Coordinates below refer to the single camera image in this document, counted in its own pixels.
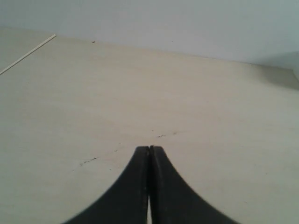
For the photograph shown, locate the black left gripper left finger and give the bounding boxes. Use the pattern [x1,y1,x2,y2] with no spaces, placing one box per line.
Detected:
[66,146,149,224]

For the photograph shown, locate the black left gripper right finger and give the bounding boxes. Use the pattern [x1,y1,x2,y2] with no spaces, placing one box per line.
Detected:
[148,146,237,224]

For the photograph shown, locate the white table edge strip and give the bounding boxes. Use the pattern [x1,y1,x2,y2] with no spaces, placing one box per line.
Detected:
[0,34,57,75]

